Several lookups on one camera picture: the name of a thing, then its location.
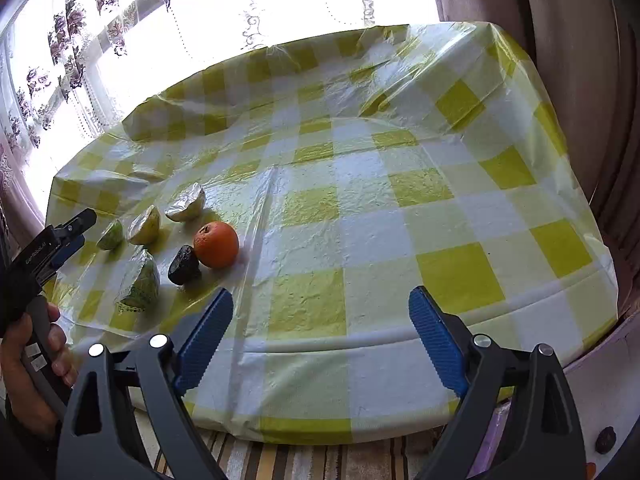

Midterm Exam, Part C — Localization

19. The small green fruit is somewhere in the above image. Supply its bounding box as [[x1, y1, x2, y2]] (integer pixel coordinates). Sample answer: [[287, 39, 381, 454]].
[[96, 219, 124, 252]]

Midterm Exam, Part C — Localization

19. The green cabbage half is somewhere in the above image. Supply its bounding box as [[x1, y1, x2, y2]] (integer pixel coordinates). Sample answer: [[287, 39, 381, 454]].
[[116, 247, 160, 312]]

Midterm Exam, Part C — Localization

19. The dark dried date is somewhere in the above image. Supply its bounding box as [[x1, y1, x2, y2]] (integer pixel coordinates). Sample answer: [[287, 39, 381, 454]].
[[167, 245, 201, 286]]

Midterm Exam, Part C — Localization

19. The orange fruit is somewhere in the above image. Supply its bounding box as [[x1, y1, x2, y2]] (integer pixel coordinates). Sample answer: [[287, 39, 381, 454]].
[[193, 221, 240, 270]]

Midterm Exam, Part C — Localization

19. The person's left hand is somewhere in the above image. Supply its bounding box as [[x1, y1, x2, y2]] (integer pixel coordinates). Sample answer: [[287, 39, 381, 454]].
[[0, 301, 79, 437]]

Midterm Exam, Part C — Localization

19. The yellow checkered plastic tablecloth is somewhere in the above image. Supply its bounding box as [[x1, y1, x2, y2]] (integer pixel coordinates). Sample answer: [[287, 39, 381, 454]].
[[47, 23, 617, 444]]

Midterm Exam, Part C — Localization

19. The floral sheer curtain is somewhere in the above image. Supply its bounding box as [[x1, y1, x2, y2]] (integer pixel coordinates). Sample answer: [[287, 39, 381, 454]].
[[1, 0, 438, 214]]

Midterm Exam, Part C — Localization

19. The brown drape curtain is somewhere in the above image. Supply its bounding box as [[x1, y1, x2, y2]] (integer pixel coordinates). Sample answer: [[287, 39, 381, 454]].
[[436, 0, 639, 312]]

